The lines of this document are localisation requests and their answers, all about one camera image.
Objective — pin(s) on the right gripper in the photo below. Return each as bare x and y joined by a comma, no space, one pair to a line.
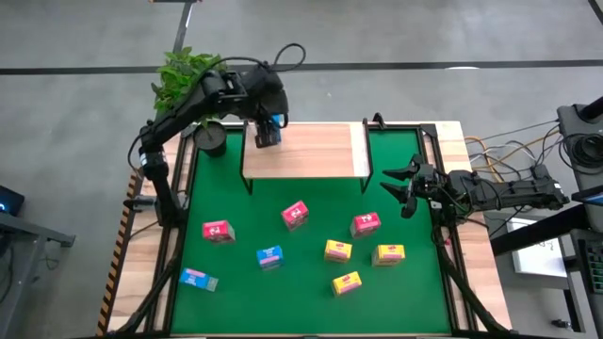
426,183

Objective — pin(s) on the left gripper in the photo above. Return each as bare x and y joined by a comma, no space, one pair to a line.
266,92

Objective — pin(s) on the red Froot Loops cereal box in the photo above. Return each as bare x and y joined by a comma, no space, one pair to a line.
218,231
295,215
365,224

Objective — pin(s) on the yellow Corn Pops cereal box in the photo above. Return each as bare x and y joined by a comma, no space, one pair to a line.
347,283
388,255
337,251

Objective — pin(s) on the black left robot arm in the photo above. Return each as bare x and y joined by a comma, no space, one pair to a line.
188,106

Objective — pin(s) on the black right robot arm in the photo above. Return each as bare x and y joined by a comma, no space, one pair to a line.
518,193

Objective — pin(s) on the black clamp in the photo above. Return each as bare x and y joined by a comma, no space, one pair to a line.
377,120

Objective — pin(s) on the green plant in black pot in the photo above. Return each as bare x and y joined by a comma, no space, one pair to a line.
176,80

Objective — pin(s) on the black power adapter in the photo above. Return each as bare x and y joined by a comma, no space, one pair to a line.
541,170

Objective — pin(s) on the black bar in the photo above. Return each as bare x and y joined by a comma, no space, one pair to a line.
542,230

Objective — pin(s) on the white board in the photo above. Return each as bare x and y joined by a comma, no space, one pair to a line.
537,254

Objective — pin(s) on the green table mat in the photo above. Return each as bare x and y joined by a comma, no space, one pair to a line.
282,306

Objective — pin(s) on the grey equipment stand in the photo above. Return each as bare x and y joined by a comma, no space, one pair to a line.
572,122

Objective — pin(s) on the dark tablet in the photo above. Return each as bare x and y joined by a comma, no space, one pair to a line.
589,197

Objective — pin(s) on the yellow black hazard tape strip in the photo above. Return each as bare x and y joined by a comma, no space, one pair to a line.
115,268

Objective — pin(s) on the black keyboard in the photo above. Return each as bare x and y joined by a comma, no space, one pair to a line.
596,266

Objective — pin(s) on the small black object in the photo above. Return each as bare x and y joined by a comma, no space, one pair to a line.
560,324

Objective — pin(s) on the grey desk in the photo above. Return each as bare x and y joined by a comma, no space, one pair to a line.
28,233

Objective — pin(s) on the black monitor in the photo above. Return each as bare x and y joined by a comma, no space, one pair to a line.
7,200

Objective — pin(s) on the wooden shelf with black frame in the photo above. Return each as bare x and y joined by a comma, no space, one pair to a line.
311,150

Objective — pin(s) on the black table frame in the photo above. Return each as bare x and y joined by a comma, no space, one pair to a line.
428,128

